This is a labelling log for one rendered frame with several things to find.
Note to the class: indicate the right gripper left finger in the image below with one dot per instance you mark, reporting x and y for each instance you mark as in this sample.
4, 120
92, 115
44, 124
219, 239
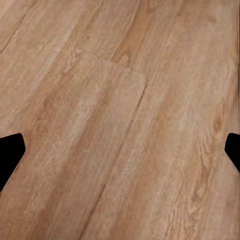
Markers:
12, 149

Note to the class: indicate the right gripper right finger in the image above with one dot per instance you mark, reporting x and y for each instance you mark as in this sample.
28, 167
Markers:
232, 148

